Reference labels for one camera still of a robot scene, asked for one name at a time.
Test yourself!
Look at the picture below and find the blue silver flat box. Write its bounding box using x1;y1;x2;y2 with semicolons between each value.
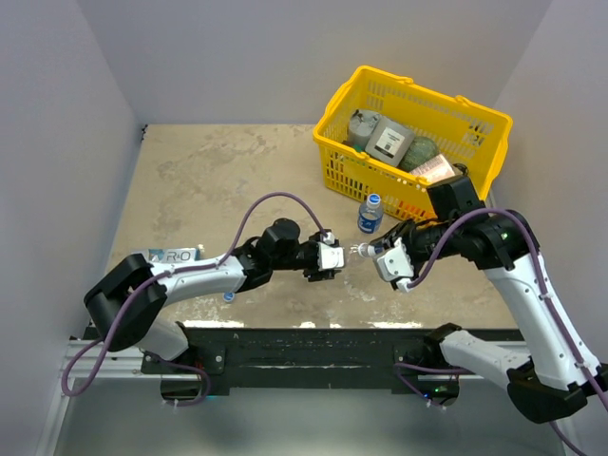
131;244;204;263

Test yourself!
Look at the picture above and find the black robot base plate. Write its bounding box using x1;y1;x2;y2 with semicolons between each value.
142;328;461;405

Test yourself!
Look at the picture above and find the blue label Pocari bottle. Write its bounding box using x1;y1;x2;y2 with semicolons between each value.
357;193;384;235

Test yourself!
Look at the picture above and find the yellow plastic shopping basket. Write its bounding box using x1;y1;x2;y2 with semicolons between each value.
313;66;512;220

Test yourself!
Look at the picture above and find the green netted melon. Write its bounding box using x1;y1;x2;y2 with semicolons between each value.
397;136;439;172

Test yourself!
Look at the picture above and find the clear plastic bottle large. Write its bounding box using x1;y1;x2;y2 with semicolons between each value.
345;242;377;260

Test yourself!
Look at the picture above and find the pink white tissue roll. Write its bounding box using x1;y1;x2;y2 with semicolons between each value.
410;154;468;183

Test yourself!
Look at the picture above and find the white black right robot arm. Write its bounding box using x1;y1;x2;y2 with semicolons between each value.
357;175;607;424

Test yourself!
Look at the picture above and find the grey wrapped tissue roll rear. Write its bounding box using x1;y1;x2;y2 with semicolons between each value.
348;109;383;149

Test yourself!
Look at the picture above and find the aluminium frame rail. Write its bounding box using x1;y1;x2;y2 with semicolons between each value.
35;332;583;456

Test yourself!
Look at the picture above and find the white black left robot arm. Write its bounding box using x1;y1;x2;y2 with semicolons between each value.
84;218;345;372

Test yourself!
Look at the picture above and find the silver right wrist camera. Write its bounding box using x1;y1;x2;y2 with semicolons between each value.
372;238;414;293

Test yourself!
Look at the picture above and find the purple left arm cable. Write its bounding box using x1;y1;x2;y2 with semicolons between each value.
62;191;333;398

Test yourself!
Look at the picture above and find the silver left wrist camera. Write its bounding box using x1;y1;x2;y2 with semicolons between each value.
317;243;345;271

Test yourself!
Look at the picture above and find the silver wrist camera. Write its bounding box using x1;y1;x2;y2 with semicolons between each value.
317;243;345;271
372;238;414;293

